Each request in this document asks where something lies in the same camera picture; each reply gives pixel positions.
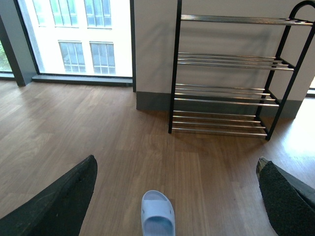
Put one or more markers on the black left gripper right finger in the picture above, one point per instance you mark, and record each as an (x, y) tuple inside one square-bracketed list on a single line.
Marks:
[(289, 202)]

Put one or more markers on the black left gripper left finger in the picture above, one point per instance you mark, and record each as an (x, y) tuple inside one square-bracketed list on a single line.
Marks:
[(59, 209)]

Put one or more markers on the black metal shoe rack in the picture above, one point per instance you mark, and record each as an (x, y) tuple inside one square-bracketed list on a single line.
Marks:
[(233, 94)]

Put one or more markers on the light blue slide slipper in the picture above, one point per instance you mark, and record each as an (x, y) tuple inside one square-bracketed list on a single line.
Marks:
[(157, 215)]

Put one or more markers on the large glass window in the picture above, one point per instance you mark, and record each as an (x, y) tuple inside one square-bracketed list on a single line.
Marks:
[(90, 42)]

